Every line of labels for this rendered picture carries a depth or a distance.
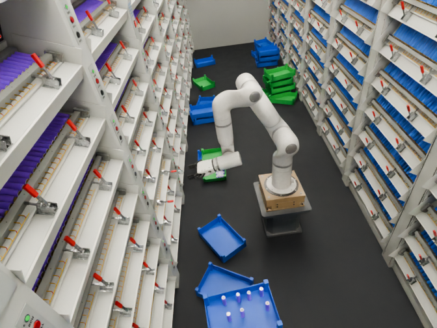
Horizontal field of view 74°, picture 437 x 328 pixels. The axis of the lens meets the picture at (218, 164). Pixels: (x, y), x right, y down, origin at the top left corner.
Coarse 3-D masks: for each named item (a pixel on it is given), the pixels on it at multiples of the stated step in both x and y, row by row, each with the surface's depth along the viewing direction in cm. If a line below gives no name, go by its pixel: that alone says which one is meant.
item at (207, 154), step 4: (212, 148) 262; (216, 148) 262; (220, 148) 263; (204, 152) 267; (208, 152) 267; (212, 152) 266; (216, 152) 266; (220, 152) 266; (204, 156) 265; (208, 156) 265; (212, 156) 264; (216, 156) 264; (224, 172) 256; (208, 176) 255; (212, 176) 255; (224, 176) 247; (204, 180) 250; (208, 180) 251; (212, 180) 252; (216, 180) 252
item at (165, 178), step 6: (162, 156) 201; (168, 156) 203; (168, 162) 202; (168, 168) 198; (168, 174) 193; (162, 186) 184; (162, 192) 180; (162, 198) 176; (156, 210) 168; (162, 210) 169; (162, 216) 166; (162, 222) 163
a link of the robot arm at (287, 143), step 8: (280, 128) 163; (288, 128) 163; (280, 136) 159; (288, 136) 156; (280, 144) 157; (288, 144) 155; (296, 144) 156; (280, 152) 160; (288, 152) 158; (296, 152) 161; (272, 160) 175; (280, 160) 169; (288, 160) 169
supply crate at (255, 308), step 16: (240, 288) 132; (256, 288) 135; (208, 304) 132; (240, 304) 132; (256, 304) 131; (272, 304) 129; (208, 320) 126; (224, 320) 128; (240, 320) 127; (256, 320) 126; (272, 320) 125
